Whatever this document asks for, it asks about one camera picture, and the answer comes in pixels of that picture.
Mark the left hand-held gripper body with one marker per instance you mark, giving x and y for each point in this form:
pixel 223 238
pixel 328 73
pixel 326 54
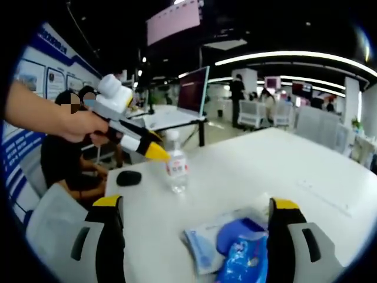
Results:
pixel 113 97

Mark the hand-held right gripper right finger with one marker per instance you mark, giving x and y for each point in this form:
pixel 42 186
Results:
pixel 282 236

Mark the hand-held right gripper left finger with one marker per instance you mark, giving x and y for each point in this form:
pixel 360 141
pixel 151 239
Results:
pixel 112 236

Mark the clear plastic water bottle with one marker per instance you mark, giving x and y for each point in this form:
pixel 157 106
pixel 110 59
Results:
pixel 176 165

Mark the black computer mouse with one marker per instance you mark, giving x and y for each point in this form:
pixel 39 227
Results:
pixel 128 178

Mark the blue plastic bag package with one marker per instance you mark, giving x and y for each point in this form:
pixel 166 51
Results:
pixel 244 262

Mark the mask pack with blue oval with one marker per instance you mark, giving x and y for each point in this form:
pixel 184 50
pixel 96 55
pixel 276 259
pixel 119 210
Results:
pixel 203 244

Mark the person's left hand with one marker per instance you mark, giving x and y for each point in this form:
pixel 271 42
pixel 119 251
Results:
pixel 85 125

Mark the white standing desk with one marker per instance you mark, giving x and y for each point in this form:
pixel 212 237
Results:
pixel 165 118

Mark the white mesh office chair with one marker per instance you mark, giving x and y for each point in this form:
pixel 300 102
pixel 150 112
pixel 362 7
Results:
pixel 56 212

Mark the desk monitor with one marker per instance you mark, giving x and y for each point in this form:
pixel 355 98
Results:
pixel 191 91

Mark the white table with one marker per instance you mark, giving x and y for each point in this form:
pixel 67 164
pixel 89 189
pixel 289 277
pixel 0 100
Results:
pixel 250 165

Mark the pink ceiling-hung screen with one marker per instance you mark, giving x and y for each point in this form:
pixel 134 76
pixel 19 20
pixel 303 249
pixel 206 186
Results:
pixel 173 20

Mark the white background office chair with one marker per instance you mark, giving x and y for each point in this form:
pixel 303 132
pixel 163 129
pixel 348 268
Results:
pixel 284 113
pixel 248 113

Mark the grey office partition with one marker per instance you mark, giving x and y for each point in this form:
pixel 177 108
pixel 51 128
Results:
pixel 316 123

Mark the ceiling air conditioner unit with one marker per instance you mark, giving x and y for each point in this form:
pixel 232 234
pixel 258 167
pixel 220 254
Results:
pixel 225 44

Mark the green potted plant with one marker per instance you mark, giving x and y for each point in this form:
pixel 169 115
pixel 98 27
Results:
pixel 357 123

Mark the short ceiling light strip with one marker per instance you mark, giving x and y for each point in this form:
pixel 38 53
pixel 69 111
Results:
pixel 312 81

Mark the long curved ceiling light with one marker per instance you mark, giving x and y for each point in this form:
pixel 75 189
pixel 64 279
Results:
pixel 294 54

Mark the blue white wall poster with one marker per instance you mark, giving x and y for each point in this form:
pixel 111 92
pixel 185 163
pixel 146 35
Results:
pixel 53 79

